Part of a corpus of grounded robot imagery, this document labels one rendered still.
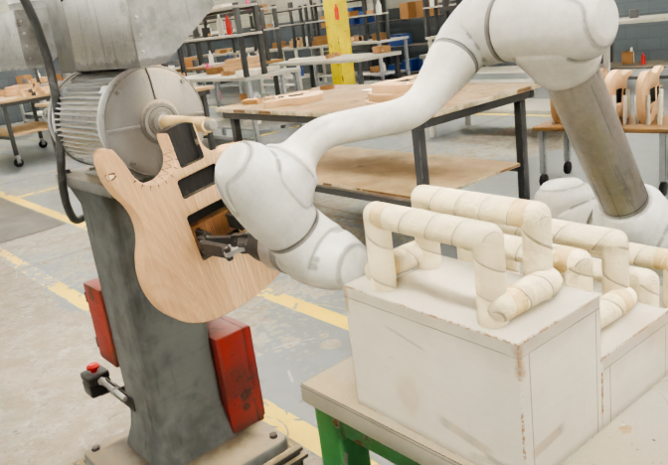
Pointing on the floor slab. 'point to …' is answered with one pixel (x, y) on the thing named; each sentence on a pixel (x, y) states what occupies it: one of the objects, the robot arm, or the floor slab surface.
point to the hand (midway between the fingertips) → (216, 228)
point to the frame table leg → (338, 447)
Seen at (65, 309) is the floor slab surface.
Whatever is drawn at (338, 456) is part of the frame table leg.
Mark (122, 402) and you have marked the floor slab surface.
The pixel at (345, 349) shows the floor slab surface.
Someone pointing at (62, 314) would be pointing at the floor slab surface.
